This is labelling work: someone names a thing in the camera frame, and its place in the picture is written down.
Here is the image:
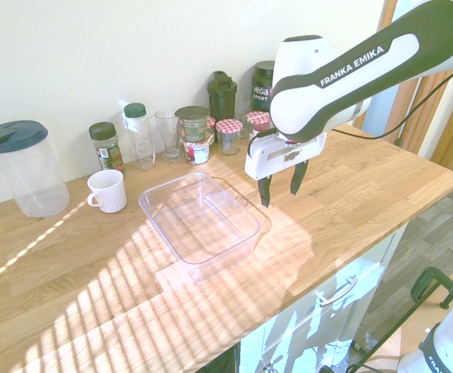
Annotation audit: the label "black C-clamp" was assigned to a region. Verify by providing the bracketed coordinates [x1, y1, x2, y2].
[409, 250, 453, 310]

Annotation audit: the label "stacked tin cans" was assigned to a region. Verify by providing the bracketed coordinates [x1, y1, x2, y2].
[175, 106, 210, 143]

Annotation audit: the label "clear pitcher with dark lid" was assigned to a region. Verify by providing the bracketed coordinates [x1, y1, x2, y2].
[0, 120, 71, 219]

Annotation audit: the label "clear plastic rectangular container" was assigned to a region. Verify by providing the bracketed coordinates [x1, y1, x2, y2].
[138, 172, 272, 282]

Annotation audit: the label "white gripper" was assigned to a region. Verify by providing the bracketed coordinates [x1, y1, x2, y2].
[244, 131, 327, 208]

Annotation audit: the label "tall clear drinking glass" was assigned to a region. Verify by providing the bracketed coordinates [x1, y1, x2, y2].
[155, 108, 185, 163]

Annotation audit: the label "dark-lidded spice jar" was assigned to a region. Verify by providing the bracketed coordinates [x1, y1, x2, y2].
[88, 121, 126, 173]

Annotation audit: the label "clear bottle with green cap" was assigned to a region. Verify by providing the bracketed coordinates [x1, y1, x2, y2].
[123, 102, 156, 172]

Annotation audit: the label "dark green shaker bottle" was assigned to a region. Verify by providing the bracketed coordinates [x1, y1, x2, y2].
[206, 70, 238, 123]

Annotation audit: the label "wooden door frame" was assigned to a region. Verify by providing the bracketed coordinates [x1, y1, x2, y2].
[351, 0, 453, 169]

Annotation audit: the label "white cabinet drawer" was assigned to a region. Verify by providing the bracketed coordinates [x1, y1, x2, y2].
[238, 237, 406, 373]

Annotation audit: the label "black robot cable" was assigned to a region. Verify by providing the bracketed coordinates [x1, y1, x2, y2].
[333, 66, 453, 140]

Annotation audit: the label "white yogurt cup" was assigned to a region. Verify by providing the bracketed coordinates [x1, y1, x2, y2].
[183, 139, 212, 166]

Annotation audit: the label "white ceramic mug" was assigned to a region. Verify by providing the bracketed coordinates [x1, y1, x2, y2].
[86, 169, 127, 214]

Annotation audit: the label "metal drawer handle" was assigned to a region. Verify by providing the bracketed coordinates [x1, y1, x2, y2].
[315, 275, 358, 309]

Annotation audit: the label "black Vega Sport canister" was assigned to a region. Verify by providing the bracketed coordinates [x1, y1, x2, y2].
[251, 60, 277, 114]

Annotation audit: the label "jar with red checkered lid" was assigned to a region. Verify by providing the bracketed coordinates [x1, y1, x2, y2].
[246, 110, 271, 140]
[205, 115, 217, 145]
[214, 119, 243, 157]

